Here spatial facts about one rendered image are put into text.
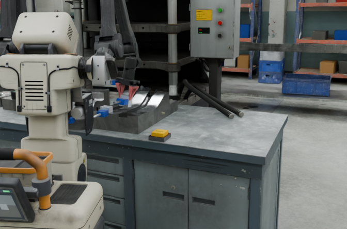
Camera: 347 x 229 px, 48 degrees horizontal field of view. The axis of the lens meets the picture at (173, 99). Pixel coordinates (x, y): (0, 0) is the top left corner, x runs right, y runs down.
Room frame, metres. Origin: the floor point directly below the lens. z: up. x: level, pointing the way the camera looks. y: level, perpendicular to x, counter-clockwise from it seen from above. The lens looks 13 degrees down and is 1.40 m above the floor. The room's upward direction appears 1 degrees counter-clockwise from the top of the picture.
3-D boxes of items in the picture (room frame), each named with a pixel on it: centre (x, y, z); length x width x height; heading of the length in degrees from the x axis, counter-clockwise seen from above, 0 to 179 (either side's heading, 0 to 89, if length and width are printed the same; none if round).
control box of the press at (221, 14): (2.67, -0.28, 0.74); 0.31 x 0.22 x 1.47; 67
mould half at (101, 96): (2.17, 0.56, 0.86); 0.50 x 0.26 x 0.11; 174
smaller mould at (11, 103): (2.41, 0.94, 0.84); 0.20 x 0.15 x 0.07; 157
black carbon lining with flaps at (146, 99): (2.10, 0.21, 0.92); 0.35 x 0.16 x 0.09; 157
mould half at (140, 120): (2.11, 0.19, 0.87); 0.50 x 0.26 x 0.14; 157
